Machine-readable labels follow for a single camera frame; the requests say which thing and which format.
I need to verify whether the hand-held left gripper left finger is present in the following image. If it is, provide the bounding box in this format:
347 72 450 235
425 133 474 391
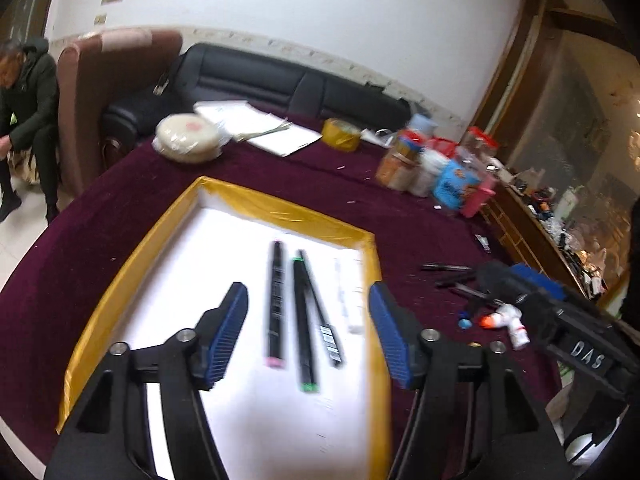
44 281 249 480

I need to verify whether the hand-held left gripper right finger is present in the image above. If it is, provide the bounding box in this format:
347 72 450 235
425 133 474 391
368 281 576 480

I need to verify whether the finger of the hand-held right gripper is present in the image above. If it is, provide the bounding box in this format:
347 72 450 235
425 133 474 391
509 262 568 302
476 260 533 307

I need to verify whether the black pen with clip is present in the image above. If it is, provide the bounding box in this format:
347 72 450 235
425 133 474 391
452 285 501 307

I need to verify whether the white tray with yellow rim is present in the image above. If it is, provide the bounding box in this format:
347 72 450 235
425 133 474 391
56 176 392 480

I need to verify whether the small white bottle orange cap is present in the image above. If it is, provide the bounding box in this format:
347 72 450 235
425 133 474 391
477 304 523 328

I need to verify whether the wooden sideboard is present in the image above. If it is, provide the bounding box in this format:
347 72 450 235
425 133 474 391
480 180 601 303

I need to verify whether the pile of small clutter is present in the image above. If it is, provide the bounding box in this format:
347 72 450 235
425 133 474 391
510 165 631 296

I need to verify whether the white pen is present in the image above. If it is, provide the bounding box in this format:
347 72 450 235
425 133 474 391
334 257 365 333

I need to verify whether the black marker with pink end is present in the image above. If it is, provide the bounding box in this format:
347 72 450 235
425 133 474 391
265 241 287 370

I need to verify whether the small white tube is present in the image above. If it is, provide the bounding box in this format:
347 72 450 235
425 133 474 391
507 317 530 351

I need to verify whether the black pen with barcode label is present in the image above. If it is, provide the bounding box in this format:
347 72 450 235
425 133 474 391
300 260 346 368

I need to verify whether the black marker with green ends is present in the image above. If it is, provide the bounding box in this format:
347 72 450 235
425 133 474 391
292 250 321 393

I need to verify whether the white plastic container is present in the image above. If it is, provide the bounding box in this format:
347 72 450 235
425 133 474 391
557 187 581 217

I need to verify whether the large jar with blue label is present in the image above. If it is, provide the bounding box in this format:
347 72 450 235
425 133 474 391
432 157 481 211

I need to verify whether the white plastic jar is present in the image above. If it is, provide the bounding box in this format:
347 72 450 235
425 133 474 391
407 149 451 197

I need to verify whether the clear plastic jar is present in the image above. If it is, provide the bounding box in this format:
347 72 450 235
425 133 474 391
376 152 416 191

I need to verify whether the small jar with red lid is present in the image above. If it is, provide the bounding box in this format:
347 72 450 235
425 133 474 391
397 130 427 161

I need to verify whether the maroon tablecloth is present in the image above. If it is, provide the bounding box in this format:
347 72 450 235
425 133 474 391
0 110 566 480

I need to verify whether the round white wrapped package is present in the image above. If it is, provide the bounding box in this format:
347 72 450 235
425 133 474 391
154 113 223 163

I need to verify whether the yellow tape roll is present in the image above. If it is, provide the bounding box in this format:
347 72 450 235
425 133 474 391
321 118 362 152

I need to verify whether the stack of white papers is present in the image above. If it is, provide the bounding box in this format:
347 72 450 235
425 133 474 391
194 100 323 157

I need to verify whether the black leather sofa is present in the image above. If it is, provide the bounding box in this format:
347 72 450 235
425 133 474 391
102 42 416 153

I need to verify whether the brown armchair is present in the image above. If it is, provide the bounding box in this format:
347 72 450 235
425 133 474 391
56 27 183 198

